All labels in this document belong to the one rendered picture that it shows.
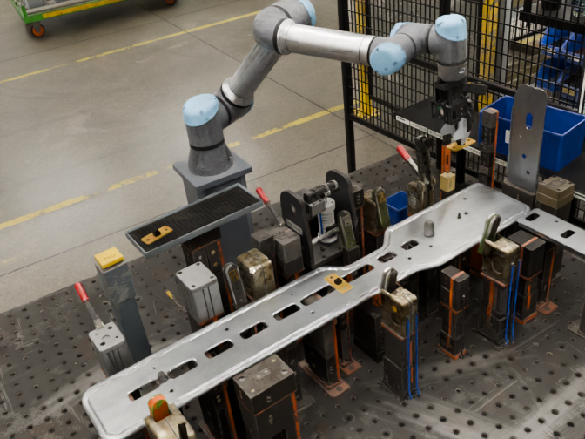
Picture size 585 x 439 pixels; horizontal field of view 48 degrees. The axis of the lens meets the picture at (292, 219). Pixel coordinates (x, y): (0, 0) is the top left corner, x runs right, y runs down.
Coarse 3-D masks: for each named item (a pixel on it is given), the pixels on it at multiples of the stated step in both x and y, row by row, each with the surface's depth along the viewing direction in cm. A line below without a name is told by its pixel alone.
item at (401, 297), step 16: (400, 288) 168; (384, 304) 170; (400, 304) 164; (416, 304) 166; (384, 320) 174; (400, 320) 166; (416, 320) 168; (400, 336) 170; (416, 336) 171; (400, 352) 174; (416, 352) 174; (384, 368) 184; (400, 368) 177; (416, 368) 178; (384, 384) 187; (400, 384) 180; (416, 384) 181; (400, 400) 182
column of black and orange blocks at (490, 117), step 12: (492, 108) 214; (492, 120) 213; (492, 132) 216; (480, 144) 221; (492, 144) 219; (480, 156) 224; (492, 156) 221; (480, 168) 226; (492, 168) 224; (480, 180) 228; (492, 180) 226
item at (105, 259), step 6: (102, 252) 175; (108, 252) 175; (114, 252) 174; (96, 258) 173; (102, 258) 173; (108, 258) 172; (114, 258) 172; (120, 258) 172; (102, 264) 170; (108, 264) 171
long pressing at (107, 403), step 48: (480, 192) 210; (384, 240) 193; (432, 240) 191; (480, 240) 190; (288, 288) 180; (192, 336) 167; (240, 336) 166; (288, 336) 164; (96, 384) 157; (144, 384) 156; (192, 384) 154
